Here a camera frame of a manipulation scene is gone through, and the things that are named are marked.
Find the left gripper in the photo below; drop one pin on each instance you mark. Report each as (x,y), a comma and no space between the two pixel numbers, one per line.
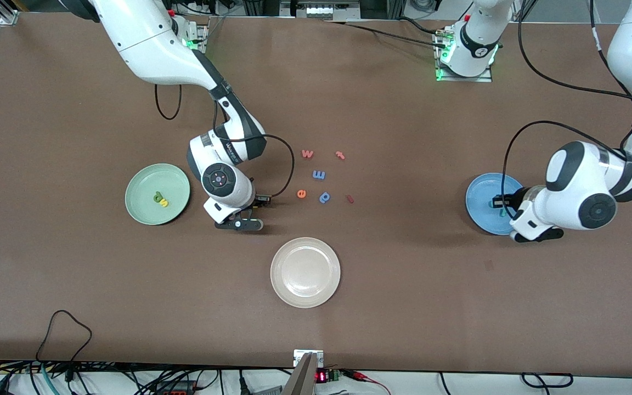
(515,198)

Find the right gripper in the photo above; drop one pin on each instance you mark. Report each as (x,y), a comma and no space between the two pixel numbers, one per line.
(257,201)

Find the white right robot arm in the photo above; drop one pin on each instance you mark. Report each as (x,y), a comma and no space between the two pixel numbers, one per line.
(151,44)

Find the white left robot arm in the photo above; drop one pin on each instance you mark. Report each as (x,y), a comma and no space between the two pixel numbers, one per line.
(579,192)

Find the blue plate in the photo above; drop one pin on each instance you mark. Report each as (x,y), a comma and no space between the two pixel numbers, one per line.
(480,203)

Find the blue letter m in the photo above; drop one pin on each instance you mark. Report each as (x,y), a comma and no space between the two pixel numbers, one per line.
(319,175)

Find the blue letter p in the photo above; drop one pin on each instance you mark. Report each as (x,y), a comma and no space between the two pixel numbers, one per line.
(325,197)

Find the pink letter w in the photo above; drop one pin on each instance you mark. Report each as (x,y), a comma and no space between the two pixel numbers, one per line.
(307,154)

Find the beige plate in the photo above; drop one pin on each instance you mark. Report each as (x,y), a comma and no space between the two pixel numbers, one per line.
(305,272)

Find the green plate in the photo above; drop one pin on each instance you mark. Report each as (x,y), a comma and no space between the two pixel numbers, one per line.
(146,186)

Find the red digit display module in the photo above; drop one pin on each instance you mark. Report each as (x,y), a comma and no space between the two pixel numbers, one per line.
(321,377)

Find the green terminal block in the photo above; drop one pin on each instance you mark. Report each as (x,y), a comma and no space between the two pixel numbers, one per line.
(334,375)

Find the white power strip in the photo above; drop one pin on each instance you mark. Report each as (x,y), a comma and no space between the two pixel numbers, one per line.
(320,9)

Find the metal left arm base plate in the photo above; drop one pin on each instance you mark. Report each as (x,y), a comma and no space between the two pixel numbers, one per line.
(486,78)

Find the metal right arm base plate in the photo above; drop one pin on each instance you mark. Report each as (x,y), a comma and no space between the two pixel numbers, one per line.
(202,44)

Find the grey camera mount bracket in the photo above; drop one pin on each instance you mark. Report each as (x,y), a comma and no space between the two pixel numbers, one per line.
(302,378)

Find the aluminium corner bracket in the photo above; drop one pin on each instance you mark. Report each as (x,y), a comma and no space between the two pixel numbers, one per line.
(7,17)

